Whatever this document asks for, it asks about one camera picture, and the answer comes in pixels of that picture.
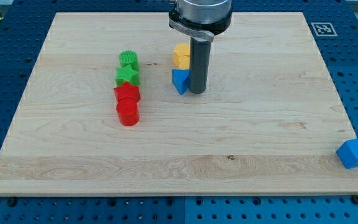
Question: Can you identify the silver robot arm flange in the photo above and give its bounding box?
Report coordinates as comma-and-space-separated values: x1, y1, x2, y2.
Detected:
168, 0, 233, 43

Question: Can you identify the blue triangle block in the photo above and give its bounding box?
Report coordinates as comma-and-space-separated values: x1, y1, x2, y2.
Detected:
172, 69, 189, 95

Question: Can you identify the blue cube block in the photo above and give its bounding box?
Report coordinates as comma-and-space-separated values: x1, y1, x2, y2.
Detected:
336, 138, 358, 169

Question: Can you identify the red cylinder block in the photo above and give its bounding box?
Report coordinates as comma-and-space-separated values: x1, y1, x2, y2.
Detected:
116, 98, 140, 126

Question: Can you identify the red pentagon block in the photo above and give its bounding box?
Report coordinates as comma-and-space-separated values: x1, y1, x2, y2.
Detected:
113, 82, 140, 103

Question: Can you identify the yellow hexagon block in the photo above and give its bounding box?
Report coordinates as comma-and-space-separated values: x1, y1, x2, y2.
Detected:
173, 43, 190, 70

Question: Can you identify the green star block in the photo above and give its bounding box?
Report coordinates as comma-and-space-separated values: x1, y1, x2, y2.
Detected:
115, 65, 140, 86

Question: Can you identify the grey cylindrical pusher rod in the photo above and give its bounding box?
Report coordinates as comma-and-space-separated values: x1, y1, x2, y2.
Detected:
188, 37, 211, 94

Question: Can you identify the wooden board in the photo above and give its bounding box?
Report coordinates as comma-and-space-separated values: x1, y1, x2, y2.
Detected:
0, 12, 358, 197

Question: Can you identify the green cylinder block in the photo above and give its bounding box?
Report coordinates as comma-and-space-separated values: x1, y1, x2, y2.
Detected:
119, 50, 139, 72

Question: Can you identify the white fiducial marker tag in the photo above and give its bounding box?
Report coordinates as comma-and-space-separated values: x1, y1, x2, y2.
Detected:
311, 22, 337, 37

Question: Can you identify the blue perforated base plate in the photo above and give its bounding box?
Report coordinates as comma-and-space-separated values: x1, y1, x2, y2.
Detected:
0, 0, 358, 223

